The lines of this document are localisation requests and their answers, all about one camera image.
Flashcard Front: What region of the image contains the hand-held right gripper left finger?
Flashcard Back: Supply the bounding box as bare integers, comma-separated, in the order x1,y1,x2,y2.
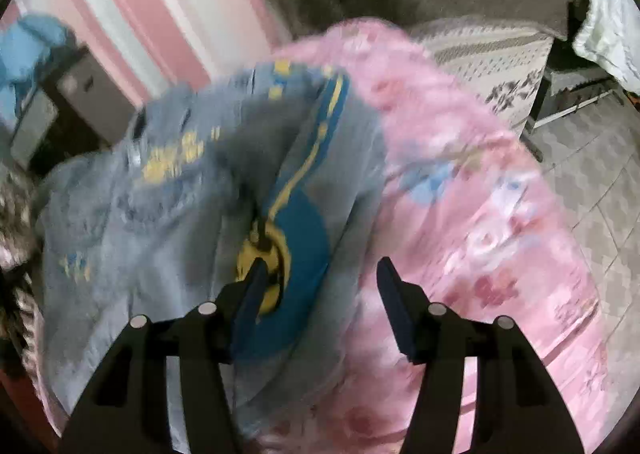
60,258,269,454

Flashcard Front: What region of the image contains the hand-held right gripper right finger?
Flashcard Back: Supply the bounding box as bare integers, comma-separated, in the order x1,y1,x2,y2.
376,257,585,454

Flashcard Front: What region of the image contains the grey printed garment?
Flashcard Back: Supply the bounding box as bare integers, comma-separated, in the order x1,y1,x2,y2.
37,59,388,454

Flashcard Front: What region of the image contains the pink floral bedsheet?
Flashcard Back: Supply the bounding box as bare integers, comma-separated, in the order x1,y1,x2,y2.
40,19,608,454

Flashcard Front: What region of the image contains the dark patterned cloth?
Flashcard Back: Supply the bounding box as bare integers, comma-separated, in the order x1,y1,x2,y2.
0,169,46,360

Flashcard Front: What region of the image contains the black and grey cabinet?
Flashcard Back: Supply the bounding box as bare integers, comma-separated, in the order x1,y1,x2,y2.
10,41,141,175

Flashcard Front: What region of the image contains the white patterned mattress cover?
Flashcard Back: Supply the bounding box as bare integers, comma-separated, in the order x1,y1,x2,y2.
415,16,556,135

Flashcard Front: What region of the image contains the light blue cloth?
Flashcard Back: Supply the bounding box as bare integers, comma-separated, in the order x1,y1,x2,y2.
0,14,76,100

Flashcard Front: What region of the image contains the white quilted cloth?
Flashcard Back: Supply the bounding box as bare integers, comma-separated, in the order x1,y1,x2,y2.
572,0,640,95

